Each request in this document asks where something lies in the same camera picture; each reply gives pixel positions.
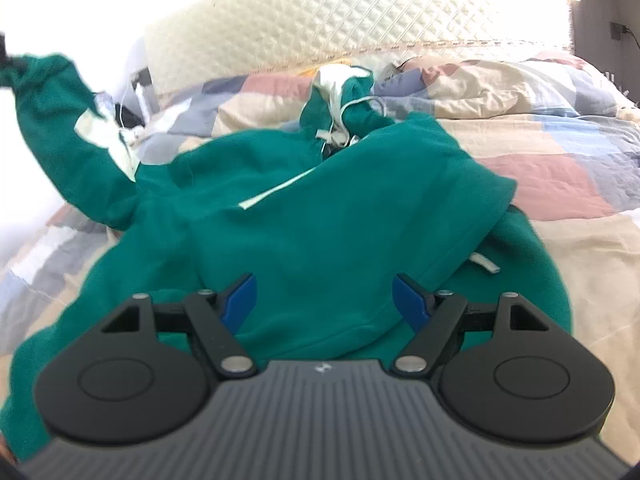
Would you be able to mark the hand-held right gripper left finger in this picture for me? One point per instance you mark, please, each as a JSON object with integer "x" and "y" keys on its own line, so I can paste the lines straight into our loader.
{"x": 242, "y": 296}

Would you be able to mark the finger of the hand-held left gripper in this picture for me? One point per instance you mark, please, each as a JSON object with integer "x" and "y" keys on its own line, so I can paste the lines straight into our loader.
{"x": 9, "y": 67}

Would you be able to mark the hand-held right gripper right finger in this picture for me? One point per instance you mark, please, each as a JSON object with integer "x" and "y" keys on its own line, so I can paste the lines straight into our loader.
{"x": 407, "y": 301}

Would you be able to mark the green hoodie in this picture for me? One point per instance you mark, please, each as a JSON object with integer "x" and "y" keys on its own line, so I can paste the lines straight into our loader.
{"x": 325, "y": 210}

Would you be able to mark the white patterned cloth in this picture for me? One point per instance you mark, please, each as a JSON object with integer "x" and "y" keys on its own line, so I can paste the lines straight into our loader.
{"x": 106, "y": 105}

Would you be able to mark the silver bottle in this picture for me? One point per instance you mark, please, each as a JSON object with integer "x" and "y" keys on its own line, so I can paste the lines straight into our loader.
{"x": 141, "y": 87}

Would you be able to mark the patchwork quilt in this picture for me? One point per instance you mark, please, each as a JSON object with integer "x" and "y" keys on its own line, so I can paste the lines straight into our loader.
{"x": 575, "y": 260}

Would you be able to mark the patchwork pillow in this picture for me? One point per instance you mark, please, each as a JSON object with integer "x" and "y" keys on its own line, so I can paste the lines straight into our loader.
{"x": 500, "y": 85}

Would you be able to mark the cream quilted headboard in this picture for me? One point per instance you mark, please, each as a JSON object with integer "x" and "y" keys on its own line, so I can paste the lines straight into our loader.
{"x": 350, "y": 15}

